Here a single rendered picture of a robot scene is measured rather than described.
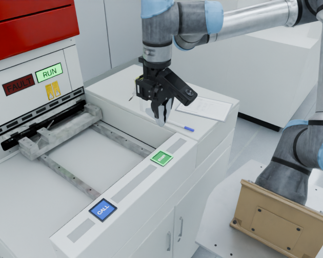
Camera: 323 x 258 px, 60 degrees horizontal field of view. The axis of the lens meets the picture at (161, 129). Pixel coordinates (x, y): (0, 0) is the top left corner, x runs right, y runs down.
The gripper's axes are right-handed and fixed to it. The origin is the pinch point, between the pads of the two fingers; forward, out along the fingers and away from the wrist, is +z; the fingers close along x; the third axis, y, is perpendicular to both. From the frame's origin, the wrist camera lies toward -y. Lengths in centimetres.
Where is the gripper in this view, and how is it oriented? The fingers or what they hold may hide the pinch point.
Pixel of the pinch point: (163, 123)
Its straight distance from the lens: 83.5
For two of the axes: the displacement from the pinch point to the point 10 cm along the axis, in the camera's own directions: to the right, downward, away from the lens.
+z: 0.0, 8.0, 6.0
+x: -6.1, 4.8, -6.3
